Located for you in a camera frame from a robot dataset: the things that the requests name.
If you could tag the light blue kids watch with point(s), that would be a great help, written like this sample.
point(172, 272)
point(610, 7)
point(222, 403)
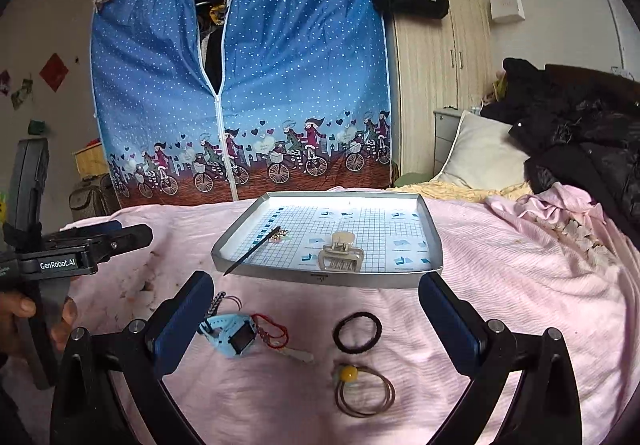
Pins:
point(232, 335)

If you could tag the person's left hand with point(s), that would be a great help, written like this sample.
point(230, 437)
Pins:
point(15, 306)

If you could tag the beige hair claw clip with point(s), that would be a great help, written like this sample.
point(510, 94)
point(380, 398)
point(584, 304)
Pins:
point(341, 255)

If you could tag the yellow knitted blanket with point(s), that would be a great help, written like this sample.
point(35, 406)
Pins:
point(449, 191)

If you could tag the pink bed sheet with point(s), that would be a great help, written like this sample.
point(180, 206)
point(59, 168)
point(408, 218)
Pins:
point(552, 260)

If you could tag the white pillow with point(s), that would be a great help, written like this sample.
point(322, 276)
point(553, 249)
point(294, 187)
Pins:
point(483, 155)

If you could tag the grey drawer nightstand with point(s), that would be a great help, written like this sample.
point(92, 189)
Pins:
point(446, 122)

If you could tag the pile of black jackets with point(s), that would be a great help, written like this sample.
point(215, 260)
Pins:
point(579, 127)

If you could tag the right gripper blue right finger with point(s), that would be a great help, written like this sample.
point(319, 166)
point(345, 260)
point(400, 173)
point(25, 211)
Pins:
point(458, 326)

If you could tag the wooden wardrobe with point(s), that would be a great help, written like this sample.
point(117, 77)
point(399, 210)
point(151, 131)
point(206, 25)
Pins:
point(434, 64)

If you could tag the black hair stick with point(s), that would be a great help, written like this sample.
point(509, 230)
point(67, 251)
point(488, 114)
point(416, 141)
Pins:
point(252, 250)

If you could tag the red diamond wall decoration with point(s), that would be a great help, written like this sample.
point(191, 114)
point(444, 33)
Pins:
point(54, 72)

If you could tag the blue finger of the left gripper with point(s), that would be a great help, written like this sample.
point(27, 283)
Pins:
point(84, 232)
point(107, 240)

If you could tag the brown luggage bag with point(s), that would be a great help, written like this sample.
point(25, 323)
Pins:
point(93, 196)

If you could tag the small silver earrings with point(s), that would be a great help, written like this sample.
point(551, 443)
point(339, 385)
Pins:
point(279, 236)

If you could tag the grey tray with grid paper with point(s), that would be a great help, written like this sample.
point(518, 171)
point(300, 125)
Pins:
point(395, 231)

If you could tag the blue fabric wardrobe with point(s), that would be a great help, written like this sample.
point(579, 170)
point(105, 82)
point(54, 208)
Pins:
point(203, 101)

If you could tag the brown hair tie yellow bead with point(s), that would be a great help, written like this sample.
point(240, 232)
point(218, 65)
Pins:
point(349, 374)

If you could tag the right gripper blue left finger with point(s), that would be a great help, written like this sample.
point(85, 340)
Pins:
point(173, 325)

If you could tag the white paper gift bag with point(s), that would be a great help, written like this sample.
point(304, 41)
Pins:
point(506, 11)

